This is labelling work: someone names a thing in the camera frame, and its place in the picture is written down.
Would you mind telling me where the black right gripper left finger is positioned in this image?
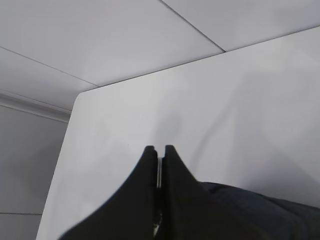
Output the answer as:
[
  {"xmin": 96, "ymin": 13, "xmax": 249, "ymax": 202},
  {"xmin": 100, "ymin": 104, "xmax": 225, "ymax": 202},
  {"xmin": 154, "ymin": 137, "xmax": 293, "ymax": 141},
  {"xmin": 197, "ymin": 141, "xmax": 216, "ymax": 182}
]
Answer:
[{"xmin": 61, "ymin": 146, "xmax": 158, "ymax": 240}]

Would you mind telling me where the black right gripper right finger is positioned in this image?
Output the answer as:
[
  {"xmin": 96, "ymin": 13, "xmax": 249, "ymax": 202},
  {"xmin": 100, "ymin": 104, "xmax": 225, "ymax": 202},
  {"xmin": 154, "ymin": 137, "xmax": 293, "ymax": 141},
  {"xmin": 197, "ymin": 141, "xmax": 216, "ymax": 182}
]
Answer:
[{"xmin": 161, "ymin": 145, "xmax": 250, "ymax": 240}]

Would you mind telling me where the navy blue lunch bag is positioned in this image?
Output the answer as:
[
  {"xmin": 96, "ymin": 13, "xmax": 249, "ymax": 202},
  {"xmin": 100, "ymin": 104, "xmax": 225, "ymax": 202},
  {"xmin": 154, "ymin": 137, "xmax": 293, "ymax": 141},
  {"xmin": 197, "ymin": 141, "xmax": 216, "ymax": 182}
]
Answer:
[{"xmin": 200, "ymin": 182, "xmax": 320, "ymax": 240}]

